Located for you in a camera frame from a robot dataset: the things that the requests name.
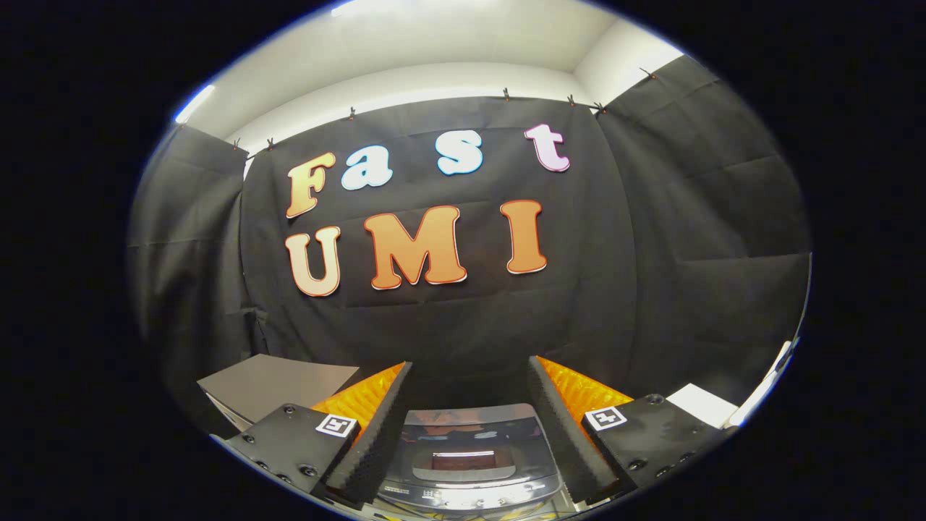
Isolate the grey washing machine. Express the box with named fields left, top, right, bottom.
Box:
left=376, top=404, right=579, bottom=518

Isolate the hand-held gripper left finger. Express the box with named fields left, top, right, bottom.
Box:
left=224, top=360, right=413, bottom=507

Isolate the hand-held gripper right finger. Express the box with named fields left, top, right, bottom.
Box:
left=527, top=355, right=724, bottom=506

